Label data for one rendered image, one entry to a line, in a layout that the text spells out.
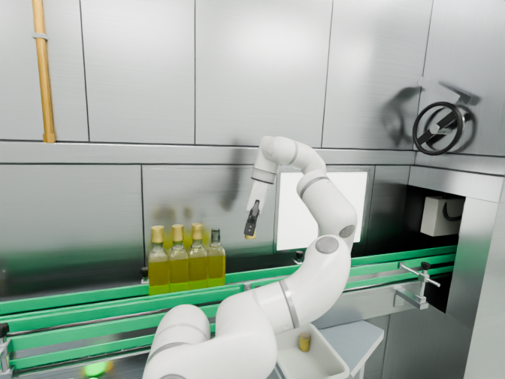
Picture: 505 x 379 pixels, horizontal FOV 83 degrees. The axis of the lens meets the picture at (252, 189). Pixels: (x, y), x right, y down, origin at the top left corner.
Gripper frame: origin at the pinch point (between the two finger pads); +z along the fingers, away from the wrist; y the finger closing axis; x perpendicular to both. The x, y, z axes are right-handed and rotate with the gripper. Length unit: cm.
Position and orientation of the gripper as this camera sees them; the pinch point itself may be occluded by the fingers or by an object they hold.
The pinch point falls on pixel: (249, 227)
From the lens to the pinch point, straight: 90.2
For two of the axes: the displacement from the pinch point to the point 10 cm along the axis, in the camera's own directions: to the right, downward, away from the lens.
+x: 9.7, 2.6, 0.0
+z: -2.6, 9.6, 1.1
